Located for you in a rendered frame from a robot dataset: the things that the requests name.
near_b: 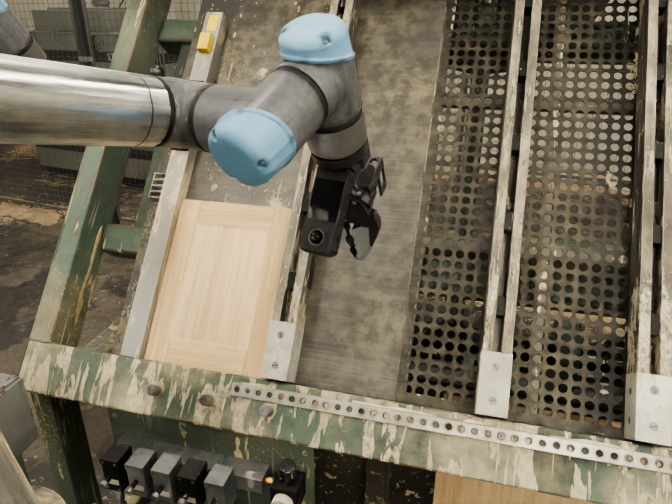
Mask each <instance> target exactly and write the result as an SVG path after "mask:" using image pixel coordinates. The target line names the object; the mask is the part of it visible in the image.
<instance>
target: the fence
mask: <svg viewBox="0 0 672 504"><path fill-rule="evenodd" d="M209 15H219V18H218V22H217V26H216V30H215V31H206V27H207V23H208V19H209ZM227 26H228V20H227V18H226V16H225V15H224V13H223V12H207V13H206V17H205V21H204V25H203V29H202V32H205V33H211V34H212V36H213V37H214V38H213V42H212V47H211V51H210V53H200V52H199V51H198V49H197V53H196V57H195V61H194V64H193V68H192V72H191V76H190V80H198V81H204V82H205V83H213V84H214V80H215V75H216V71H217V67H218V63H219V59H220V55H221V51H222V46H223V42H224V38H225V34H226V30H227ZM196 154H197V150H193V149H189V151H180V150H172V151H171V155H170V159H169V163H168V167H167V171H166V175H165V179H164V183H163V187H162V191H161V195H160V199H159V203H158V206H157V210H156V214H155V218H154V222H153V226H152V230H151V234H150V238H149V242H148V246H147V250H146V254H145V258H144V262H143V266H142V270H141V274H140V278H139V281H138V285H137V289H136V293H135V297H134V301H133V305H132V309H131V313H130V317H129V321H128V325H127V329H126V333H125V337H124V341H123V345H122V349H121V352H120V355H122V356H128V357H134V358H140V359H143V358H144V354H145V350H146V346H147V342H148V337H149V333H150V329H151V325H152V321H153V317H154V313H155V309H156V304H157V300H158V296H159V292H160V288H161V284H162V280H163V276H164V272H165V267H166V263H167V259H168V255H169V251H170V247H171V243H172V239H173V234H174V230H175V226H176V222H177V218H178V214H179V210H180V206H181V202H182V199H186V196H187V191H188V187H189V183H190V179H191V175H192V171H193V167H194V162H195V158H196Z"/></svg>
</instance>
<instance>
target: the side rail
mask: <svg viewBox="0 0 672 504"><path fill-rule="evenodd" d="M171 2H172V0H129V3H128V6H127V9H126V13H125V16H124V20H123V23H122V26H121V30H120V33H119V37H118V40H117V43H116V47H115V50H114V53H113V57H112V60H111V64H110V67H109V70H116V71H123V72H129V73H136V74H143V75H150V74H149V72H150V69H151V67H153V66H154V64H155V60H156V57H157V53H158V49H159V46H160V43H159V42H158V35H159V31H160V27H161V24H162V21H163V19H167V16H168V13H169V9H170V5H171ZM131 148H132V147H129V146H86V149H85V152H84V155H83V159H82V162H81V166H80V169H79V172H78V176H77V179H76V183H75V186H74V189H73V193H72V196H71V200H70V203H69V206H68V210H67V213H66V216H65V220H64V223H63V227H62V230H61V233H60V237H59V240H58V244H57V247H56V250H55V254H54V257H53V261H52V264H51V267H50V271H49V274H48V278H47V281H46V284H45V288H44V291H43V295H42V298H41V301H40V305H39V308H38V312H37V315H36V318H35V322H34V325H33V329H32V332H31V335H30V340H34V341H39V342H46V343H51V342H56V343H62V344H63V345H64V346H70V347H77V346H78V343H79V339H80V335H81V332H82V328H83V324H84V321H85V317H86V313H87V310H88V306H89V302H90V299H91V295H92V291H93V288H94V284H95V280H96V277H97V273H98V269H99V266H100V262H101V258H102V255H103V251H101V249H100V246H101V242H102V239H103V235H104V231H105V228H106V225H107V224H108V223H109V224H111V222H112V218H113V214H114V211H115V207H116V203H117V200H118V196H119V192H120V189H121V185H122V181H123V178H124V174H125V170H126V167H127V163H128V159H129V156H130V152H131Z"/></svg>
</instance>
